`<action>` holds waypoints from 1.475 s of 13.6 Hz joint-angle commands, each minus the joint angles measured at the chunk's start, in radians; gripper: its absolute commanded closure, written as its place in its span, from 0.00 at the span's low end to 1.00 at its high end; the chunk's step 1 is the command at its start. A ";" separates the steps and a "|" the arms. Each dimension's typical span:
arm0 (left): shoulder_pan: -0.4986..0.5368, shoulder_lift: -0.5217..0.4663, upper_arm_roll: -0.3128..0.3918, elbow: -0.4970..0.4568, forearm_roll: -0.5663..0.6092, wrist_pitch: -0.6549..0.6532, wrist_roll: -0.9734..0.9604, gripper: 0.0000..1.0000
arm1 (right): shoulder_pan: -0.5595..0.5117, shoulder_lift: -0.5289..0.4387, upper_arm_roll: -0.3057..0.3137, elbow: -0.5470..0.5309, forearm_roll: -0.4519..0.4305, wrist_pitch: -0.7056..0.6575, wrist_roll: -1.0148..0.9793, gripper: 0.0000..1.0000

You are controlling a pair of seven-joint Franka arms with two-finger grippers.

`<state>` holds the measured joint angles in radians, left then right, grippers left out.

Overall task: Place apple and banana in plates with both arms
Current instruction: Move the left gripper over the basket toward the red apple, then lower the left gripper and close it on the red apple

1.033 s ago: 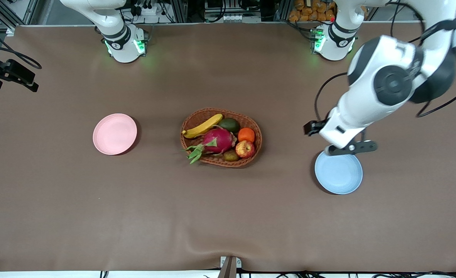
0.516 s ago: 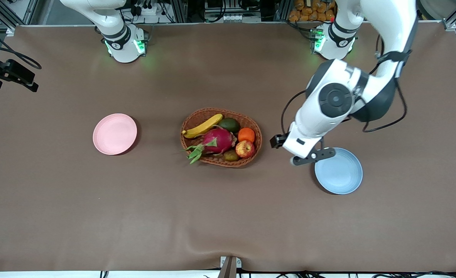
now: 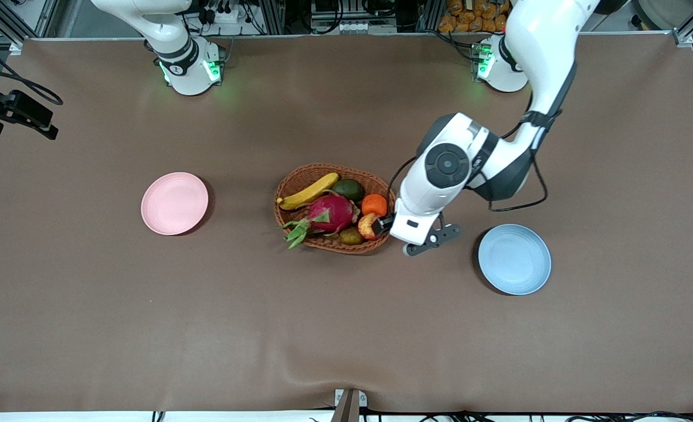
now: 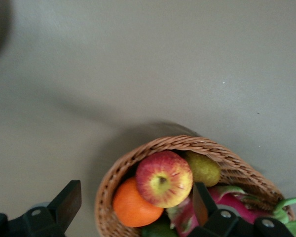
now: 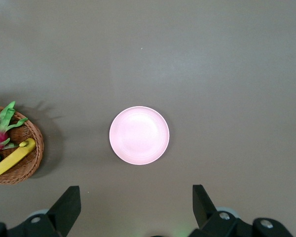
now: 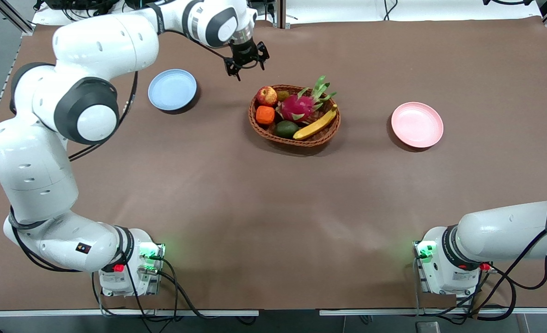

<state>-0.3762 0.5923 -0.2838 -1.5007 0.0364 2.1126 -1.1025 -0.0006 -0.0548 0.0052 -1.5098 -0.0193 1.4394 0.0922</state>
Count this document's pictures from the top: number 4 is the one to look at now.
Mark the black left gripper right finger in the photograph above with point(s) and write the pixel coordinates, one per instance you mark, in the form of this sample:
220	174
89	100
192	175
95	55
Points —
224	224

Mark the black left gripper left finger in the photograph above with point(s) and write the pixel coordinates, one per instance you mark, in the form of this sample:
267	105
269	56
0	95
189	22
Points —
39	219

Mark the red yellow apple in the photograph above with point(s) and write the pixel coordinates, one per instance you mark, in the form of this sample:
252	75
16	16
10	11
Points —
162	177

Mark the pink dragon fruit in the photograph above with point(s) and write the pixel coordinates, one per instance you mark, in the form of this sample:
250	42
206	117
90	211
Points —
236	201

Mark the brownish green kiwi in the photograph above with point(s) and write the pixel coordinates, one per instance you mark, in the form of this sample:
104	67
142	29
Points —
204	170

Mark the woven wicker basket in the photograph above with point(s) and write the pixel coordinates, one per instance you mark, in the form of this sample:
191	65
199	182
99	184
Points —
236	160

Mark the green avocado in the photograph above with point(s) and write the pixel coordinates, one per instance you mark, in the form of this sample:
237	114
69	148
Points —
158	230

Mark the orange fruit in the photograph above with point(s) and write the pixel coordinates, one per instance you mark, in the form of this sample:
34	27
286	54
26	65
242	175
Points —
135	209

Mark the plain table cloth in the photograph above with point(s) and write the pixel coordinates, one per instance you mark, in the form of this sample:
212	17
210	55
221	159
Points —
138	74

